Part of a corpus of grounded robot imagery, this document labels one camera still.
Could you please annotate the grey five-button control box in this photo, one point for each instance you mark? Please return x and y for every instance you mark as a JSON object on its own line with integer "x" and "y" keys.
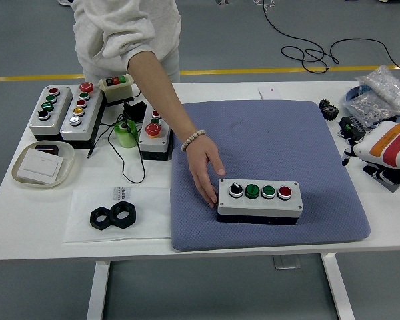
{"x": 90, "y": 113}
{"x": 150, "y": 146}

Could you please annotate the clear bag of white parts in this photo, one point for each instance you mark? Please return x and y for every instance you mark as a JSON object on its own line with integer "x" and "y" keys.
{"x": 383, "y": 83}

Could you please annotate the blue plate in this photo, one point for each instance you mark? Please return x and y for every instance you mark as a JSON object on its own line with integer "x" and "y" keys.
{"x": 348, "y": 96}

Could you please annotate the person's hand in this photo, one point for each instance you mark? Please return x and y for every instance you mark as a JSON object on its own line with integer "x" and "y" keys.
{"x": 201, "y": 156}

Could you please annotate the green film roll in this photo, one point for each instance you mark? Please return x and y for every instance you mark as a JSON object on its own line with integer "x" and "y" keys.
{"x": 128, "y": 138}

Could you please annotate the black power adapter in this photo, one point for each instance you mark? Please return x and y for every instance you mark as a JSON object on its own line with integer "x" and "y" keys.
{"x": 136, "y": 110}

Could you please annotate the white shallow tray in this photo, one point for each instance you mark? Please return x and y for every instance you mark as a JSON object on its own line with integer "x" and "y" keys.
{"x": 65, "y": 173}

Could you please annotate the black hex nut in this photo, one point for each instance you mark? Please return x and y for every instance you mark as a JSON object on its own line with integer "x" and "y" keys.
{"x": 93, "y": 221}
{"x": 131, "y": 220}

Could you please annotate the person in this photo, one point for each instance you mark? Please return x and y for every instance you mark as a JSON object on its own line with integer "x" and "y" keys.
{"x": 120, "y": 26}

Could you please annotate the black gear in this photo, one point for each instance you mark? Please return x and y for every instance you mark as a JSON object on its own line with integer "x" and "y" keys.
{"x": 329, "y": 111}

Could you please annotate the grey four-button control box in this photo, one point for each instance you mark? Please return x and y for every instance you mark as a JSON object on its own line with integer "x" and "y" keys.
{"x": 61, "y": 100}
{"x": 253, "y": 208}

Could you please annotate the cream switch box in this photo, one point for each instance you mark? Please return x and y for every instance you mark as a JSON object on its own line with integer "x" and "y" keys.
{"x": 118, "y": 95}

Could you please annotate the dark red small box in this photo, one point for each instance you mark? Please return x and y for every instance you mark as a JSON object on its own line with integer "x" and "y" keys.
{"x": 48, "y": 149}

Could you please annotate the blue-grey padded mat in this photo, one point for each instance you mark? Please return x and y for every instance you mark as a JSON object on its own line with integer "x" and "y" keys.
{"x": 270, "y": 133}

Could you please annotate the grey under-table bracket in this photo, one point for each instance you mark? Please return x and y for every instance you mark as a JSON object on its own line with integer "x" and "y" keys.
{"x": 286, "y": 262}

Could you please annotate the white wall switch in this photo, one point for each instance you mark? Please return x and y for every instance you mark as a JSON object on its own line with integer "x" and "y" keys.
{"x": 40, "y": 165}

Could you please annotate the person's forearm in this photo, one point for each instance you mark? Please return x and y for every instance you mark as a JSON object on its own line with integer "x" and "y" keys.
{"x": 163, "y": 96}

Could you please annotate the clear bag of metal washers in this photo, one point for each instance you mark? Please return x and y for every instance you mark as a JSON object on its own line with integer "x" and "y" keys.
{"x": 366, "y": 108}

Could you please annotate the grey stand foot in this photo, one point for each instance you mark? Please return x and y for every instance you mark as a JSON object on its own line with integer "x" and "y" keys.
{"x": 222, "y": 2}

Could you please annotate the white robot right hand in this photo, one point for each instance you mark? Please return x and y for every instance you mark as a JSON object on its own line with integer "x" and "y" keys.
{"x": 393, "y": 146}

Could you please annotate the white table leg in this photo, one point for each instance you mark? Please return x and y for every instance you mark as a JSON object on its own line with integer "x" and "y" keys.
{"x": 98, "y": 290}
{"x": 338, "y": 290}

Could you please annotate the grey block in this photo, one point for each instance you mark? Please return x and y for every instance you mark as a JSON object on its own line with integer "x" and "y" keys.
{"x": 396, "y": 188}

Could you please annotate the black module with green terminals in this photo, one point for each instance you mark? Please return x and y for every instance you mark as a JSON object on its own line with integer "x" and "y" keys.
{"x": 353, "y": 128}

